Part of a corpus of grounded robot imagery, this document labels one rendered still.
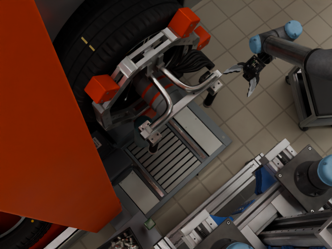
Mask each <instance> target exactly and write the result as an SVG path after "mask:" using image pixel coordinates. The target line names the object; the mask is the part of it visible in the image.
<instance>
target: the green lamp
mask: <svg viewBox="0 0 332 249"><path fill-rule="evenodd" d="M144 225H145V226H146V227H147V228H148V230H151V229H152V228H153V227H154V226H155V225H156V223H155V222H154V221H153V219H152V218H149V219H148V220H147V221H146V222H145V223H144Z"/></svg>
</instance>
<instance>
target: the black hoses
mask: <svg viewBox="0 0 332 249"><path fill-rule="evenodd" d="M205 66H206V67H207V68H208V69H209V70H211V69H213V68H214V67H215V65H214V64H213V63H212V62H211V61H210V60H209V59H208V58H207V57H206V56H205V55H204V54H203V53H202V52H201V51H198V50H196V49H192V50H190V51H188V52H187V53H186V54H185V56H184V57H183V58H182V59H181V61H180V62H179V63H178V65H177V66H176V65H175V64H174V65H172V66H171V67H170V68H169V70H170V71H171V72H172V73H173V74H174V75H175V76H176V77H177V78H178V79H180V78H181V77H182V76H183V74H184V73H192V72H196V71H199V70H200V69H201V68H203V67H205Z"/></svg>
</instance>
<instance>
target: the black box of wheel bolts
mask: <svg viewBox="0 0 332 249"><path fill-rule="evenodd" d="M97 249H143V248H142V246H141V244H140V243H139V241H138V239H137V238H136V236H135V234H134V233H133V231H132V229H131V228H130V227H128V228H127V229H125V230H124V231H122V232H121V233H119V234H118V235H116V236H115V237H113V238H112V239H110V240H109V241H107V242H106V243H104V244H103V245H101V246H100V247H98V248H97Z"/></svg>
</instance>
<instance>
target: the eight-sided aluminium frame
mask: <svg viewBox="0 0 332 249"><path fill-rule="evenodd" d="M161 42H163V43H162V44H161V45H160V46H158V47H157V48H156V49H154V50H153V51H152V52H150V53H149V54H148V55H146V56H145V57H144V58H142V59H141V60H140V61H138V62H137V63H135V61H136V60H138V59H139V58H140V57H142V55H143V54H144V53H145V52H147V51H148V50H149V49H151V48H154V47H155V46H157V45H158V44H159V43H161ZM199 42H200V37H199V36H198V35H197V34H196V33H195V32H194V31H192V33H191V34H190V36H189V37H187V38H183V39H181V36H180V35H179V34H178V33H177V32H176V31H175V30H174V29H173V28H172V27H166V28H165V29H163V30H161V31H160V33H158V34H157V35H156V36H154V37H153V38H151V39H150V40H149V41H147V42H146V43H145V44H143V45H142V46H141V47H140V48H138V49H137V50H136V51H134V52H133V53H131V54H130V55H129V56H126V57H125V58H124V59H123V60H122V61H121V62H120V63H119V64H118V65H117V68H116V69H115V71H114V72H113V73H112V75H111V76H110V77H111V78H112V79H113V80H114V81H115V82H116V83H117V82H118V80H119V79H120V77H121V76H122V75H123V74H124V76H123V77H122V79H121V80H120V82H119V83H118V86H119V87H120V89H119V90H118V92H117V93H116V94H115V96H114V97H113V98H112V100H110V101H106V102H102V103H99V104H96V103H95V102H94V101H93V102H92V107H93V109H94V112H95V115H96V120H97V121H98V123H99V124H100V125H101V126H102V127H103V128H104V129H105V131H108V130H111V129H113V128H115V127H118V126H121V125H124V124H126V123H128V122H132V121H133V120H135V119H136V118H137V117H138V116H139V115H141V114H142V113H143V112H145V111H146V110H147V109H148V108H150V106H149V105H148V104H147V103H146V104H145V105H143V106H142V107H141V108H140V109H138V110H135V108H136V107H138V106H139V105H141V104H142V103H143V102H144V100H143V99H142V97H140V98H139V99H138V100H137V101H135V102H134V103H133V104H132V105H130V106H129V107H127V108H125V109H122V110H119V111H115V112H112V113H110V109H111V107H112V106H113V104H114V103H115V101H116V100H117V99H118V97H119V96H120V95H121V93H122V92H123V91H124V89H125V88H126V86H127V85H128V84H129V82H130V81H131V80H132V78H133V77H134V76H135V75H136V74H137V73H138V72H139V71H141V70H142V69H143V68H145V67H146V66H147V65H148V64H150V63H151V62H153V61H154V60H155V59H156V58H158V57H159V56H160V55H161V54H163V53H164V52H166V51H167V50H168V49H170V48H171V47H173V46H175V45H181V49H180V54H179V57H178V58H177V60H176V61H175V62H174V63H173V65H174V64H175V65H176V66H177V65H178V63H179V62H180V61H181V59H182V58H183V57H184V56H185V54H186V53H187V52H188V51H190V50H192V49H197V46H198V43H199ZM123 116H124V117H123ZM120 117H122V118H120ZM117 118H119V119H117ZM112 120H114V121H112Z"/></svg>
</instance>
